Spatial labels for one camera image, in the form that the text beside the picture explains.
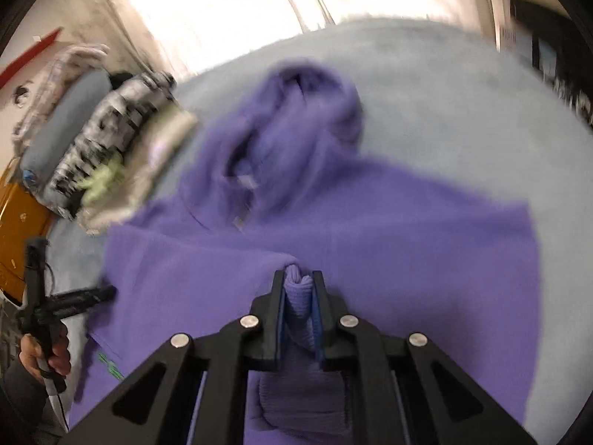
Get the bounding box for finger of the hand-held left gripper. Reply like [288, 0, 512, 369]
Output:
[51, 285, 117, 320]

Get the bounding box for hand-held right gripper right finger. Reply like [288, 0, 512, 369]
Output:
[311, 269, 538, 445]

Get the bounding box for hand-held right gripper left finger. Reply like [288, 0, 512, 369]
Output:
[58, 269, 287, 445]

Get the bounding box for purple zip hoodie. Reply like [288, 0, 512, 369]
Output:
[69, 58, 543, 445]

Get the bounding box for person's left forearm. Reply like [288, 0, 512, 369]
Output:
[0, 357, 70, 445]

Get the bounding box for person's left hand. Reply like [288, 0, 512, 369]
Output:
[19, 322, 71, 381]

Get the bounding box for wooden bed headboard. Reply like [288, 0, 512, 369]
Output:
[0, 167, 56, 294]

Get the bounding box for pale green garment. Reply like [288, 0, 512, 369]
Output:
[81, 160, 127, 205]

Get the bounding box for grey-blue pillow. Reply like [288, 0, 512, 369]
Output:
[21, 69, 113, 181]

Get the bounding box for black white patterned garment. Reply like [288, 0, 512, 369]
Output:
[44, 72, 179, 220]

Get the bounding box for black cloth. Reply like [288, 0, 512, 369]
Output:
[109, 70, 137, 90]

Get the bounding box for floral patterned quilt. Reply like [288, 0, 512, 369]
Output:
[11, 44, 110, 149]

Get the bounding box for grey-blue bed blanket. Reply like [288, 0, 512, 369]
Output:
[46, 19, 593, 427]

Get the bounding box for sheer floral curtain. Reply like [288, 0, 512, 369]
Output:
[69, 0, 497, 82]

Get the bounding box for red wall sticker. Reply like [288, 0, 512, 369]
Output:
[0, 28, 64, 90]

